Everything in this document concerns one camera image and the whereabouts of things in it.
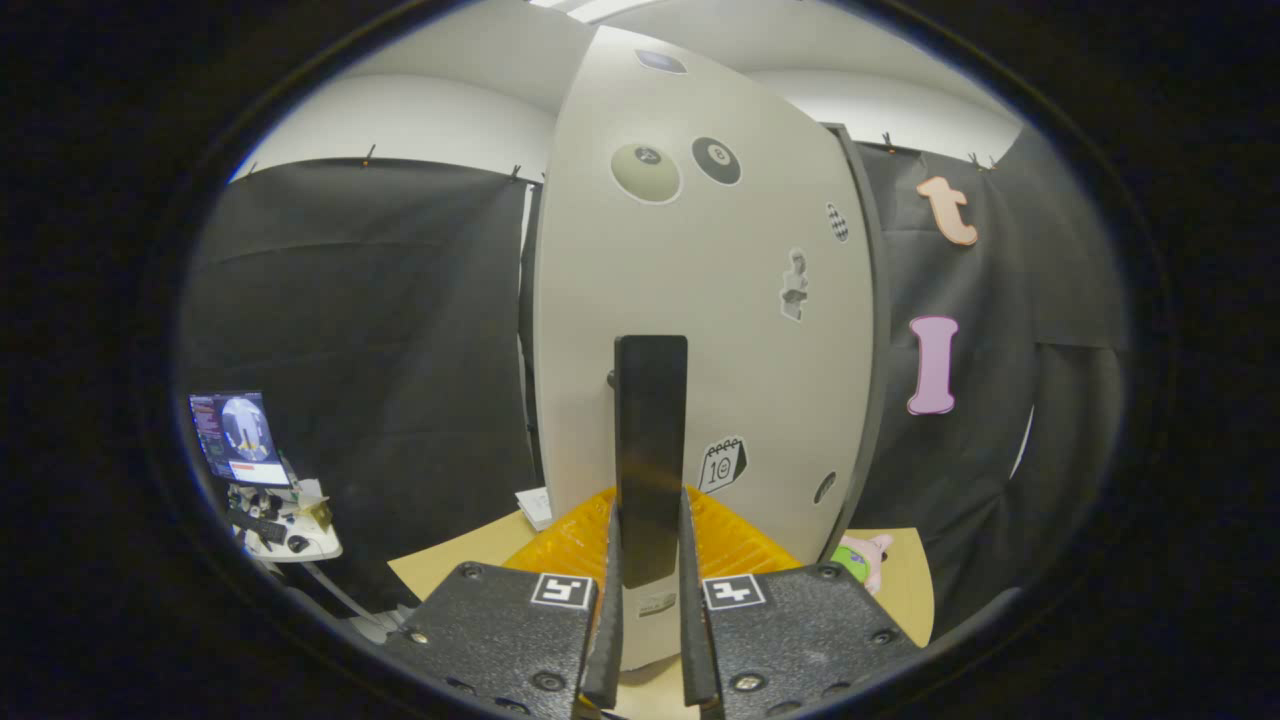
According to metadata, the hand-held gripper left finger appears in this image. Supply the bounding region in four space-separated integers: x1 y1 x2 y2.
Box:
385 487 626 720

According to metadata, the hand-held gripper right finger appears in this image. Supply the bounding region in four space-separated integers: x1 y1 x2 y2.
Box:
680 487 921 720

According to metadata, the black door handle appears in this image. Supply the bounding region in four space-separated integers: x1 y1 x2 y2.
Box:
608 335 690 590

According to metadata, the beige shoe cabinet door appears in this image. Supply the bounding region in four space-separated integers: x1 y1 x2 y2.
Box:
533 25 879 671

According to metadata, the pink and green plush toy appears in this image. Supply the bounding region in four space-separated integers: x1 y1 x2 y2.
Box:
832 533 894 596

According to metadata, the black keyboard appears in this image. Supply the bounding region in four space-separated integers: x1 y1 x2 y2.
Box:
228 508 289 546

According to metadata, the black backdrop cloth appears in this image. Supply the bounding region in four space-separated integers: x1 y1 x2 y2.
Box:
180 125 1131 641

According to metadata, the large ceiling light panel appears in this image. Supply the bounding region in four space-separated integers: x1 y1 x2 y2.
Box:
530 0 661 23

